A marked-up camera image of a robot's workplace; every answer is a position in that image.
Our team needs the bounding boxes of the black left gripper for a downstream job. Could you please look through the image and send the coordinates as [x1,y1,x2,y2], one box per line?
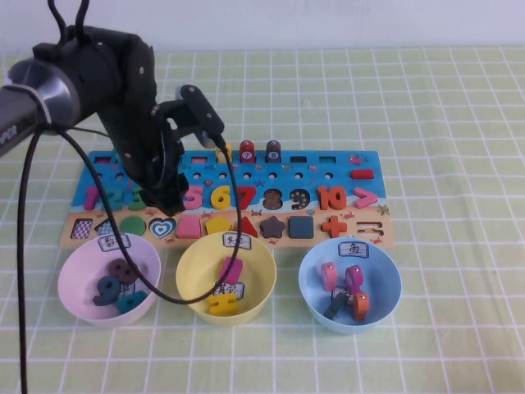
[122,141,189,217]

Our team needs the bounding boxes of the pink wooden trapezoid piece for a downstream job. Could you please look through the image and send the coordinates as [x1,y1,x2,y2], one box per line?
[176,216,202,240]

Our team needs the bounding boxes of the green wooden circle piece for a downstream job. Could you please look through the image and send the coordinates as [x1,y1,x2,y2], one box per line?
[119,216,148,239]

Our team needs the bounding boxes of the yellow wooden pentagon piece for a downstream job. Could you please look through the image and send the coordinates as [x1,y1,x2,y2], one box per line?
[204,216,231,239]

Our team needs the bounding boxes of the yellow plastic bowl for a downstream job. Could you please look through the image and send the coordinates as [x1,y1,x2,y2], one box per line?
[175,231,278,328]

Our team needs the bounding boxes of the red wooden triangle piece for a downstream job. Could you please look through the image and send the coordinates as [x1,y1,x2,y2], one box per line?
[231,215,260,239]

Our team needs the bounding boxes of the magenta wooden rectangle piece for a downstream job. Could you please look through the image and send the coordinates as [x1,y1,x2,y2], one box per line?
[219,256,244,284]

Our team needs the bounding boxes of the brown wooden star piece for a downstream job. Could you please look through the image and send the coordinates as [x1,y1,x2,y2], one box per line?
[258,215,287,240]

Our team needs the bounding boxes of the brown wooden fish piece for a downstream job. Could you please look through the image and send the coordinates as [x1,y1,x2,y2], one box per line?
[264,140,283,164]

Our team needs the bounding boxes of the pink plastic bowl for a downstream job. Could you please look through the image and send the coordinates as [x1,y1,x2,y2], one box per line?
[57,232,162,328]

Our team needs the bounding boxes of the blue wooden puzzle board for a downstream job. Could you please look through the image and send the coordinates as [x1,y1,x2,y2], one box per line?
[59,149,396,250]

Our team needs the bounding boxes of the pink wooden fish piece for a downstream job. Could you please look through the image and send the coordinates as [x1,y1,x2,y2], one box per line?
[319,262,338,292]

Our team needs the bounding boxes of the magenta wooden fish piece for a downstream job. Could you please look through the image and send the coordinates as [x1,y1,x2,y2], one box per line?
[344,265,365,293]

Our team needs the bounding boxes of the orange wooden fish piece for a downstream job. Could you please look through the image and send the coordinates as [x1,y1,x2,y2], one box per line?
[351,291,371,323]

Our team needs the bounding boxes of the light blue plastic bowl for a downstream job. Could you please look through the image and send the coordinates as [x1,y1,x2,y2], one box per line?
[298,237,403,336]

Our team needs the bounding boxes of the pink wooden number five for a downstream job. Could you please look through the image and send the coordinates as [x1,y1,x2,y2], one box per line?
[183,186,205,210]

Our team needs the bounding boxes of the green wooden number three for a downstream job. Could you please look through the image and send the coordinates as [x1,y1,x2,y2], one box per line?
[126,186,148,211]

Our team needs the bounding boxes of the yellow wooden number six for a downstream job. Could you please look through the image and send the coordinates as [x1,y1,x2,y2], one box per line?
[210,185,233,211]

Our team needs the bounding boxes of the blue wooden number two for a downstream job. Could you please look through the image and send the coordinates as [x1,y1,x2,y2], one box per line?
[99,187,124,211]

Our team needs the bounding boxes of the red wooden number seven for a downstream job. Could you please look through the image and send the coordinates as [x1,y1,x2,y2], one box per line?
[234,186,258,213]

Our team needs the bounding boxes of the brown wooden number eight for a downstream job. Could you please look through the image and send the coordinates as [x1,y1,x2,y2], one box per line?
[108,258,142,285]

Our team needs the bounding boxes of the teal wooden number four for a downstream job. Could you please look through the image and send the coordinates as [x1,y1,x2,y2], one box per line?
[116,290,148,316]

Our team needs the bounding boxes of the dark blue wooden number nine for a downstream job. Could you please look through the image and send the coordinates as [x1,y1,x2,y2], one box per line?
[92,273,123,308]

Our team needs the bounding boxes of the yellow wooden equals sign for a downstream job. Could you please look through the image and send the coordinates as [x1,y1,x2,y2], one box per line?
[208,292,240,317]

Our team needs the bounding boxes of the dark blue wooden square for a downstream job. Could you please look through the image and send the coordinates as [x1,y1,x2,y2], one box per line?
[287,215,316,240]

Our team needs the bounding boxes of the orange wooden number ten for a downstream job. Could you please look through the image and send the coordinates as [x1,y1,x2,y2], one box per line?
[316,186,348,212]

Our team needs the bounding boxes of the orange wooden plus sign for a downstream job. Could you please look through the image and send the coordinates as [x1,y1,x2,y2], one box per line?
[320,216,349,239]

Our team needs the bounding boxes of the pink wooden greater-than sign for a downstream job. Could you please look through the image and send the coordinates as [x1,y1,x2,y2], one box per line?
[353,187,378,210]

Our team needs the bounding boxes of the green checked tablecloth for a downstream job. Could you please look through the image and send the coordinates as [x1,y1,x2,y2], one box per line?
[0,47,525,394]

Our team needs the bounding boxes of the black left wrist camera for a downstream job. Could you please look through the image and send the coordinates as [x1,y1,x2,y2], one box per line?
[153,84,226,151]

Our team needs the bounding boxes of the black camera cable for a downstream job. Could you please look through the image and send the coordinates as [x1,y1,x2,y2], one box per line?
[61,129,243,305]

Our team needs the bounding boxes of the black hanging cable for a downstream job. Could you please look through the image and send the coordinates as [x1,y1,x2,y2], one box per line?
[15,129,44,394]

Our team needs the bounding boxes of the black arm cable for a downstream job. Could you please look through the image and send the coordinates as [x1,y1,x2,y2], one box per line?
[47,0,69,42]
[73,0,90,40]

